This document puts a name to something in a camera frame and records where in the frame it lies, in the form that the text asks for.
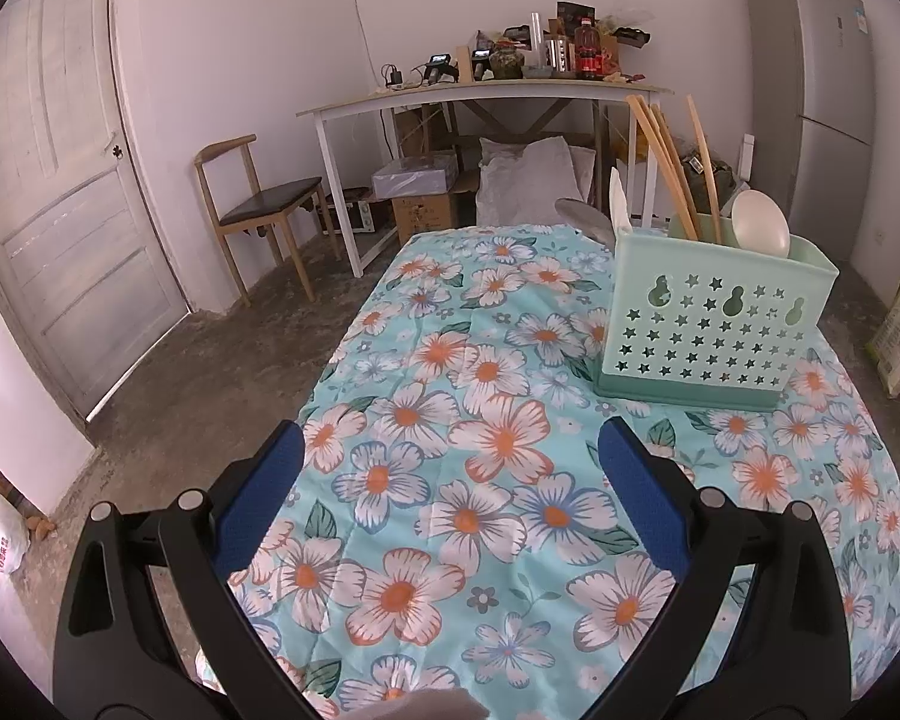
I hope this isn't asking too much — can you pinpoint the small toaster oven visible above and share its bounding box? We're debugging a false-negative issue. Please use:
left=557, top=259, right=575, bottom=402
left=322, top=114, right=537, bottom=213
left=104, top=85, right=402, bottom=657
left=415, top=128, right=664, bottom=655
left=321, top=190, right=381, bottom=239

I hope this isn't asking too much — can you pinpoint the green fabric bag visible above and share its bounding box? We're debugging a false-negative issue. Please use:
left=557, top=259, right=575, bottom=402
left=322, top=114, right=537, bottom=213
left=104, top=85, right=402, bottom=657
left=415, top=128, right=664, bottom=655
left=675, top=150, right=737, bottom=205

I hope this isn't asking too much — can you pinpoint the white wooden door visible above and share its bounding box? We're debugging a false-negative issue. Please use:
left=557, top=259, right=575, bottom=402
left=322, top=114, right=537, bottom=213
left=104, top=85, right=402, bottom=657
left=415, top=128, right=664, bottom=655
left=0, top=0, right=190, bottom=421

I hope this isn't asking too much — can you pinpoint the black box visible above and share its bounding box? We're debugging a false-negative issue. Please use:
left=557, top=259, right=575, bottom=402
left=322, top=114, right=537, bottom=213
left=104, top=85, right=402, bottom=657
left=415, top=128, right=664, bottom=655
left=555, top=0, right=597, bottom=38

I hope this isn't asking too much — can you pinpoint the dark soda bottle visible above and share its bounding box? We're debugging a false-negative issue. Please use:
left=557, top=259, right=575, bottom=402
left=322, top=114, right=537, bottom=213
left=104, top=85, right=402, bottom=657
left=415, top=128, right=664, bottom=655
left=574, top=17, right=601, bottom=82

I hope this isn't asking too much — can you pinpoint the grey refrigerator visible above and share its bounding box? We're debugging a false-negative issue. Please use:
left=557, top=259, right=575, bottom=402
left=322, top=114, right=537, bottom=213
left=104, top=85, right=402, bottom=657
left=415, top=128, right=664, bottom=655
left=742, top=0, right=876, bottom=245

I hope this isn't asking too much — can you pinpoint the person's left hand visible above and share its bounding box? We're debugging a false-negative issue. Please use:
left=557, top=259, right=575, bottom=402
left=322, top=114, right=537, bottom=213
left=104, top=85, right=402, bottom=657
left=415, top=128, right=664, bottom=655
left=375, top=685, right=490, bottom=720

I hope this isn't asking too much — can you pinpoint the plastic wrapped box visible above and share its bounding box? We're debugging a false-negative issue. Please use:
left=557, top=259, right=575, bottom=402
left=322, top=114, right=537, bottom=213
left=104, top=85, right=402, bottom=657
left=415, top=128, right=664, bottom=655
left=370, top=156, right=460, bottom=200

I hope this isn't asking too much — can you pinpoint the glass jar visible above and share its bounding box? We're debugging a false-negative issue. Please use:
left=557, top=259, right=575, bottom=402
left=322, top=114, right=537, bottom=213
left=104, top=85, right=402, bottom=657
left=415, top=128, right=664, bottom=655
left=490, top=40, right=527, bottom=80

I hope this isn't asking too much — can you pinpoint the green plastic utensil basket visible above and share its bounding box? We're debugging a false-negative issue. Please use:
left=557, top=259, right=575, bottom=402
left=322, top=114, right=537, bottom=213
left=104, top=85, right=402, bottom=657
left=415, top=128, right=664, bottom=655
left=594, top=211, right=841, bottom=413

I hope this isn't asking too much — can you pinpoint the metal spoon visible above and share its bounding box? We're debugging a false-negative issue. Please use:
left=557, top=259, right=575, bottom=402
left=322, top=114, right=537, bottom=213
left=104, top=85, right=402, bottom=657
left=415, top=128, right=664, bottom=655
left=553, top=197, right=616, bottom=242

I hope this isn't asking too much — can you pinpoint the white side table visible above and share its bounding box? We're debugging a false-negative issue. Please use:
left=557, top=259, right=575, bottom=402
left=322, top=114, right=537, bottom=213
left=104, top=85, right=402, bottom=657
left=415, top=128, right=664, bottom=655
left=296, top=81, right=677, bottom=278

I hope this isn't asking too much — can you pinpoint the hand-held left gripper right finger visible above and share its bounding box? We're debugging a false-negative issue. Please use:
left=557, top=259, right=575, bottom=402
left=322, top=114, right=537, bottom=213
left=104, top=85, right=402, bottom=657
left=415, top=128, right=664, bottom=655
left=598, top=416, right=850, bottom=720

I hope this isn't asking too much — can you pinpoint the white plastic rice spoon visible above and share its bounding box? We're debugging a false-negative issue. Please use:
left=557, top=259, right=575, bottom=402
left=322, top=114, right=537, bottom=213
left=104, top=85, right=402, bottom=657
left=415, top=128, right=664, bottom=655
left=730, top=190, right=793, bottom=257
left=607, top=167, right=632, bottom=232

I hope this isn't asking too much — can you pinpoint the white woven sack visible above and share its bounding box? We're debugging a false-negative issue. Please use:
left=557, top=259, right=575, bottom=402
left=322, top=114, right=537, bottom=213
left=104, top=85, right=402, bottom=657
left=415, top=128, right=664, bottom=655
left=475, top=136, right=599, bottom=227

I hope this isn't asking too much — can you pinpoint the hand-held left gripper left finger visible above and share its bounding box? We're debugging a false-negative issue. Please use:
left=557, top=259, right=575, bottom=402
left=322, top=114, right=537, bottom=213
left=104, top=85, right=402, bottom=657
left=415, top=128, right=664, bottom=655
left=52, top=420, right=320, bottom=720

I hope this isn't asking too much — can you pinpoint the wooden chopstick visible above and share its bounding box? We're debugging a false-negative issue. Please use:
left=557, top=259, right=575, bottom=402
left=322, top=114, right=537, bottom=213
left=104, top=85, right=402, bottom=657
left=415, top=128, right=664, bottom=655
left=627, top=95, right=695, bottom=241
left=655, top=109, right=703, bottom=237
left=685, top=94, right=723, bottom=245
left=643, top=101, right=700, bottom=239

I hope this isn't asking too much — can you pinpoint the metal cup holder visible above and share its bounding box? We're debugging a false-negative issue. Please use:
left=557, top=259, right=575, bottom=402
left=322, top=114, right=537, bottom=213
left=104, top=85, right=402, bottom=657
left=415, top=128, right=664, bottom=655
left=544, top=36, right=577, bottom=77

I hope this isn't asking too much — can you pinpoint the floral blue tablecloth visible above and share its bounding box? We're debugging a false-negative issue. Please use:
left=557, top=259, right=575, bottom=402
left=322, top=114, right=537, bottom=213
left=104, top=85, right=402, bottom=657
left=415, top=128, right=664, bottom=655
left=195, top=223, right=900, bottom=720

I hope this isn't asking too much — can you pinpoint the wooden chair with dark seat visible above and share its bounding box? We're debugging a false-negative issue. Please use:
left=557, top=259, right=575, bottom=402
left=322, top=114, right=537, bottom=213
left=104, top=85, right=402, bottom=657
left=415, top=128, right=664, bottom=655
left=195, top=133, right=344, bottom=308

